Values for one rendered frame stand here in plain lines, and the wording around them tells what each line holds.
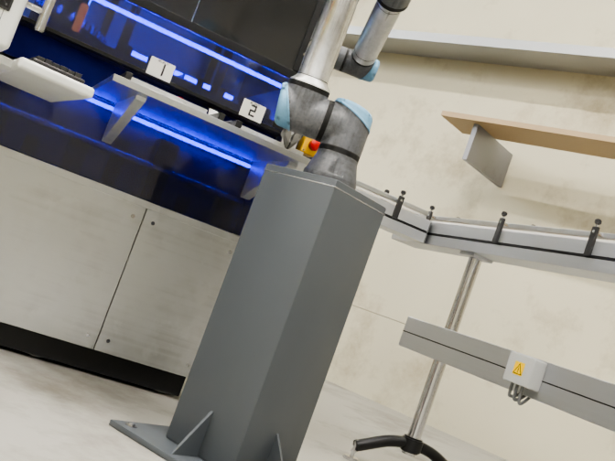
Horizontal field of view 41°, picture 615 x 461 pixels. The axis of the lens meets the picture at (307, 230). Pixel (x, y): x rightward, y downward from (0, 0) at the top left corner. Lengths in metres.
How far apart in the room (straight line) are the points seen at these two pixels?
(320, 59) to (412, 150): 3.50
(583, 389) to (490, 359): 0.43
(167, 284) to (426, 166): 3.10
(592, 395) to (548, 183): 2.88
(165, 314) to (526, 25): 3.61
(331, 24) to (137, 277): 1.08
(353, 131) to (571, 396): 0.98
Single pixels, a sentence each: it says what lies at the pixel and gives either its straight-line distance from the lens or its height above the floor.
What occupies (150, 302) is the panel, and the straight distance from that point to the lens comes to 2.78.
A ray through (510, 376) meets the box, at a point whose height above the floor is 0.47.
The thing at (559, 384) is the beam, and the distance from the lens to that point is 2.54.
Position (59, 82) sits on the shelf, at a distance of 2.19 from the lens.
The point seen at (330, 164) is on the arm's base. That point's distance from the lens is 2.17.
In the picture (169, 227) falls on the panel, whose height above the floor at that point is 0.55.
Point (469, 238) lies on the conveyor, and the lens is 3.06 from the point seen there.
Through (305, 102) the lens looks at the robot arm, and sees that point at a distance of 2.19.
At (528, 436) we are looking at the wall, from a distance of 4.92.
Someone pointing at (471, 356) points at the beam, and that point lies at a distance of 2.88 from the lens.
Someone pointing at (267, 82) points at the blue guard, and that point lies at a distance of 2.88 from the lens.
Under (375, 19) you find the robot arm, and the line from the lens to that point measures 2.39.
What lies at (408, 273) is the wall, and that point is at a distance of 5.40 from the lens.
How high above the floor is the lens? 0.49
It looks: 4 degrees up
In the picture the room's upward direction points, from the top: 20 degrees clockwise
